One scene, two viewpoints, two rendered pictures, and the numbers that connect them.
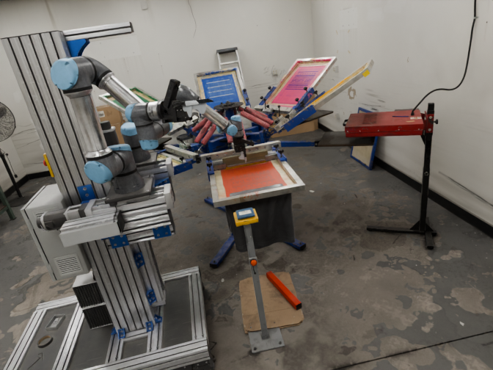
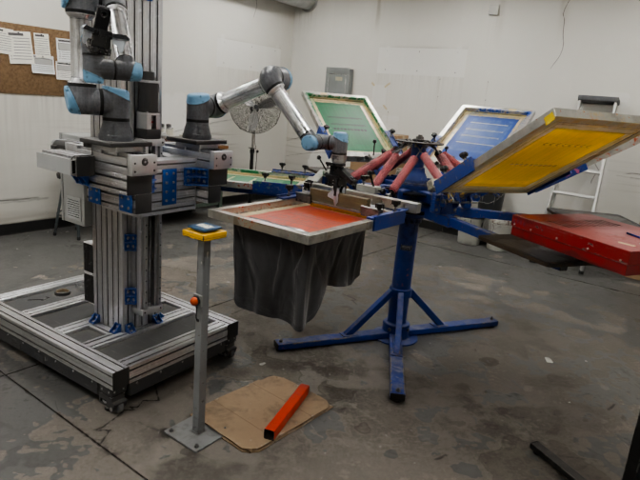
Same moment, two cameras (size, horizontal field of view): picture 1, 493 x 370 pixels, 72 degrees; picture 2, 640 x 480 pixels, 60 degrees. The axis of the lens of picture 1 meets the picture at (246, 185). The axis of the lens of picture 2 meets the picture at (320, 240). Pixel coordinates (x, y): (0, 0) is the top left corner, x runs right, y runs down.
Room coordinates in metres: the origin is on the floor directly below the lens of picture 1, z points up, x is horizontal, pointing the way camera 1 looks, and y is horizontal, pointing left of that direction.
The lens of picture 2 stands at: (0.35, -1.76, 1.52)
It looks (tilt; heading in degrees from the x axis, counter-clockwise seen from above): 15 degrees down; 40
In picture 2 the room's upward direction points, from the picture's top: 5 degrees clockwise
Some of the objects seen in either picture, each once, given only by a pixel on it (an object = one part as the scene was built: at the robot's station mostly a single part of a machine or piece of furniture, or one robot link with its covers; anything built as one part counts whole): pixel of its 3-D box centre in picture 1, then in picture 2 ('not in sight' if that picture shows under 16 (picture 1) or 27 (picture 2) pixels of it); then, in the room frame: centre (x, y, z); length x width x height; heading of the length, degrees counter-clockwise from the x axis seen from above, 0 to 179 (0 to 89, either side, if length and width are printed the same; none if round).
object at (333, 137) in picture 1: (298, 142); (480, 230); (3.05, -0.55, 0.91); 1.34 x 0.40 x 0.08; 65
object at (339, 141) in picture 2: (236, 123); (339, 143); (2.50, 0.00, 1.31); 0.09 x 0.08 x 0.11; 110
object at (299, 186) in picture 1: (249, 174); (310, 214); (2.29, -0.04, 0.97); 0.79 x 0.58 x 0.04; 5
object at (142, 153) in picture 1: (137, 152); (197, 129); (2.12, 0.66, 1.31); 0.15 x 0.15 x 0.10
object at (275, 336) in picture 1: (256, 280); (201, 335); (1.71, 0.03, 0.48); 0.22 x 0.22 x 0.96; 5
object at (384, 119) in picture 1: (385, 123); (608, 241); (2.74, -1.23, 1.06); 0.61 x 0.46 x 0.12; 65
